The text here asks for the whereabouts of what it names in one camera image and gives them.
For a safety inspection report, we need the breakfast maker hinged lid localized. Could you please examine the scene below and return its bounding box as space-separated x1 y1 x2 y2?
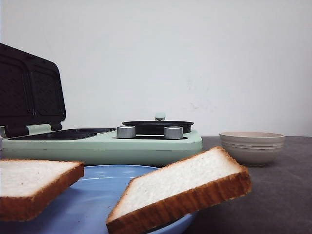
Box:
0 44 66 138

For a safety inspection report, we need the blue plate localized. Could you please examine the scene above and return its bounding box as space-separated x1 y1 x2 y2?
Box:
0 164 198 234

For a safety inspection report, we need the mint green breakfast maker base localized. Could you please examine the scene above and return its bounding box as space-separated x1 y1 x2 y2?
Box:
1 129 203 166

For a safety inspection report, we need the white bread slice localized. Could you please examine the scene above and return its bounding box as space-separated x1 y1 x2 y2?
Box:
106 147 252 234
0 159 84 221

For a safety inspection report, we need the beige ribbed bowl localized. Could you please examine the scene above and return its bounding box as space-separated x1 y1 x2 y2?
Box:
219 132 285 166

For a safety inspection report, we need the right silver control knob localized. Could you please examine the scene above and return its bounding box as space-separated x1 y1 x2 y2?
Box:
164 126 184 140

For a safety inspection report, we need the left silver control knob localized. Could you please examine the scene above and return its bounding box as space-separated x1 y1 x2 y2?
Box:
117 126 136 139

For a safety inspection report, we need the silver control knob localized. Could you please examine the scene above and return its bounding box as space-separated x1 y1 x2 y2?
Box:
117 126 136 139
164 126 184 140

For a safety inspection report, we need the black frying pan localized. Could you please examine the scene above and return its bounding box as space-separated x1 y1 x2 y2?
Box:
122 113 194 135

